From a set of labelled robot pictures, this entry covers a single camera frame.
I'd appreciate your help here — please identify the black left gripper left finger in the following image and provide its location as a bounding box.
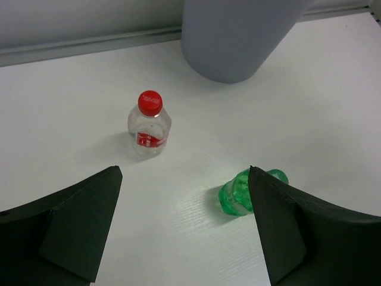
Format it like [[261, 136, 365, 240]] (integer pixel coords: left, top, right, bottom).
[[1, 166, 123, 285]]

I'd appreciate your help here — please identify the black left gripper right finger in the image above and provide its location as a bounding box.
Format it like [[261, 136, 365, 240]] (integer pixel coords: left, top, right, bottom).
[[248, 167, 380, 285]]

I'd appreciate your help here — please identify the green bottle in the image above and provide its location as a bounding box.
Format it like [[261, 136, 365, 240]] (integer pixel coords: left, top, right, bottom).
[[217, 167, 290, 217]]

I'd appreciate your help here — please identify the red cap cola bottle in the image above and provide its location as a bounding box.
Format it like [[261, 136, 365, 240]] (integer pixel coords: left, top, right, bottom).
[[127, 90, 172, 158]]

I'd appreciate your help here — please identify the grey plastic waste bin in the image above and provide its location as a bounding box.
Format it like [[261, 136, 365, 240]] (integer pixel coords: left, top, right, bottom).
[[181, 0, 312, 83]]

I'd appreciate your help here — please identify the aluminium frame rail right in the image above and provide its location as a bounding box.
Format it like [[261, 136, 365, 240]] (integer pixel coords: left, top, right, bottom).
[[1, 1, 380, 67]]

